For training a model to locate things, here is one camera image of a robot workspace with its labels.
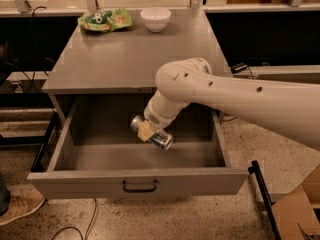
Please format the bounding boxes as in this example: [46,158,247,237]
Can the green chip bag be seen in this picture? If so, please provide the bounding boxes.
[77,9,132,32]

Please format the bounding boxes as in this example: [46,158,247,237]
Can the black power adapter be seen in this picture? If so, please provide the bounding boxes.
[231,63,248,74]

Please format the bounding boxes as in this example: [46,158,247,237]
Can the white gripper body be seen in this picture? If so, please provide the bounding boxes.
[144,102,177,129]

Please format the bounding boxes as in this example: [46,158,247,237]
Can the cardboard box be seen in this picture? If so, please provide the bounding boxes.
[272,165,320,240]

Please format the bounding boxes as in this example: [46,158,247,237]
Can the black wall cable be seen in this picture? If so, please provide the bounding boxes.
[0,5,58,95]

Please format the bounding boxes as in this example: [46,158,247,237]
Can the black metal stand bar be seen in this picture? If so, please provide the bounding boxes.
[248,160,282,240]

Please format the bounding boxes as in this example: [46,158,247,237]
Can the tan sneaker shoe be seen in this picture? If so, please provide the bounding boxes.
[0,190,45,226]

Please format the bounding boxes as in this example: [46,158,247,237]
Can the black floor cable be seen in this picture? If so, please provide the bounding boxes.
[50,197,99,240]

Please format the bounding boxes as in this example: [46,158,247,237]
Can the grey open top drawer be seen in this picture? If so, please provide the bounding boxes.
[28,94,248,199]

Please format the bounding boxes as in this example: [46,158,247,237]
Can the grey metal cabinet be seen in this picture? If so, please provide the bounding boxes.
[43,8,231,119]

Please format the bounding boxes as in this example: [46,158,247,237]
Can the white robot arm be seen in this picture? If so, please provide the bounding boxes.
[138,58,320,150]

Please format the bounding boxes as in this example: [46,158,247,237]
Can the black drawer handle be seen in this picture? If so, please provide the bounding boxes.
[122,180,158,194]

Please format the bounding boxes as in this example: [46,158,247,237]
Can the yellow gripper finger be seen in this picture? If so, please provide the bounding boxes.
[138,121,154,142]

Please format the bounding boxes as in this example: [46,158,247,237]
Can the silver blue redbull can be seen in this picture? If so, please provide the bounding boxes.
[130,116,173,150]

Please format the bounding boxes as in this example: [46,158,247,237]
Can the white ceramic bowl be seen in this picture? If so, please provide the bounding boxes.
[140,7,171,33]

